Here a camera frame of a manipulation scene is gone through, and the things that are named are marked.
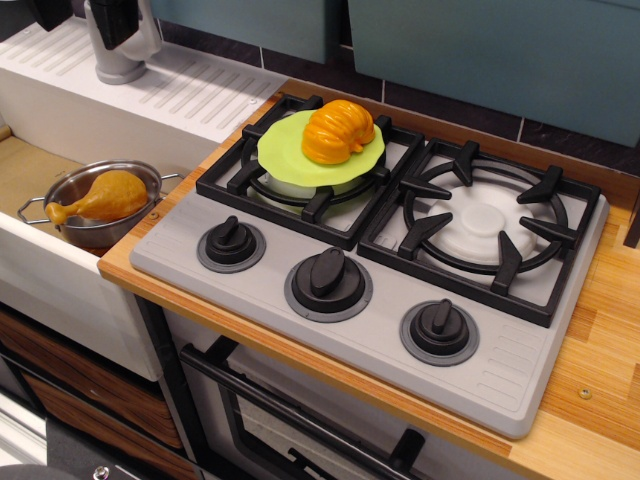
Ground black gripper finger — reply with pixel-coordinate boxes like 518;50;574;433
90;0;139;50
29;0;73;32

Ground toy chicken drumstick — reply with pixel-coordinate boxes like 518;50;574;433
45;170;148;225

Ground orange toy pumpkin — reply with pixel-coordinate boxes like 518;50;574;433
301;100;376;165

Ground white toy sink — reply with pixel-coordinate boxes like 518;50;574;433
1;17;284;381

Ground small steel pot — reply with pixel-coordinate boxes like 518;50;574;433
17;160;184;250

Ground light green plate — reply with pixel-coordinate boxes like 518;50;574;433
257;110;386;187

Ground grey toy faucet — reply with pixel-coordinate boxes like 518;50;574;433
84;1;162;85

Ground black left stove knob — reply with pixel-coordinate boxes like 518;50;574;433
197;215;266;274

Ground black stove knob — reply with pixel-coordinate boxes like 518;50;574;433
284;247;373;323
400;299;480;367
197;215;266;274

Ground black left burner grate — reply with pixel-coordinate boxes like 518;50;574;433
196;94;425;250

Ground black burner grate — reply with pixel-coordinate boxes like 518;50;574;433
358;139;609;327
196;94;425;250

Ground black middle stove knob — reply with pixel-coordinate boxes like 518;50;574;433
284;247;373;323

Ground wooden drawer fronts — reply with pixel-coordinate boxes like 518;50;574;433
1;304;198;479

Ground grey toy stove top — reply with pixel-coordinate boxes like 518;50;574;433
128;134;611;441

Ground toy oven door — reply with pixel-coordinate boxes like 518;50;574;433
179;336;517;479

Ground black right burner grate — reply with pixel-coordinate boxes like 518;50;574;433
358;139;609;327

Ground black right stove knob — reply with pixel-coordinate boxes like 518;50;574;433
400;299;480;367

